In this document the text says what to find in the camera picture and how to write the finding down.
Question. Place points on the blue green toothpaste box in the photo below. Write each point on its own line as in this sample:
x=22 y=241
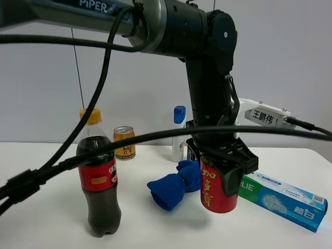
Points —
x=297 y=205

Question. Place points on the dark brown carton box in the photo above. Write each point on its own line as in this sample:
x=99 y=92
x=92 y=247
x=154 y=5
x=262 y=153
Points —
x=193 y=153

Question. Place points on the blue cloth bundle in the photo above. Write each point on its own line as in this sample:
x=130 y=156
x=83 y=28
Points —
x=169 y=191

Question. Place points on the red herbal tea can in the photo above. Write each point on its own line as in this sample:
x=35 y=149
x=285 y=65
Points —
x=212 y=193

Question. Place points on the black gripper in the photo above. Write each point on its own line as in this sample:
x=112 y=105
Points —
x=229 y=150

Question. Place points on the cola bottle yellow cap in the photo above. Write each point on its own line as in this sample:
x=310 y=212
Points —
x=99 y=179

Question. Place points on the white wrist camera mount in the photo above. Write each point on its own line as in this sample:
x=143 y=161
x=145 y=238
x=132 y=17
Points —
x=263 y=114

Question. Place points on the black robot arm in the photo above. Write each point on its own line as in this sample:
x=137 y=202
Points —
x=204 y=41

